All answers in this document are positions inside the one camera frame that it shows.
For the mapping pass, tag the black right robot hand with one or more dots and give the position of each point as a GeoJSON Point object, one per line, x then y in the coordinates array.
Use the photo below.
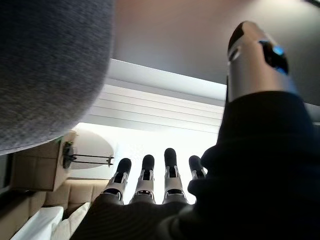
{"type": "Point", "coordinates": [250, 175]}

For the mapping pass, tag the black table lamp white shade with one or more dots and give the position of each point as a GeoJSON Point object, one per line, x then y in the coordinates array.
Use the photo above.
{"type": "Point", "coordinates": [95, 147]}

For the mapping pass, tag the white bed pillow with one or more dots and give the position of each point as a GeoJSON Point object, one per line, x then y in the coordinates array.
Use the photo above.
{"type": "Point", "coordinates": [72, 220]}

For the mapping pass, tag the light wooden nightstand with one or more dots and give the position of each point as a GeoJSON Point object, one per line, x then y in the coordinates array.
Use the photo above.
{"type": "Point", "coordinates": [37, 167]}

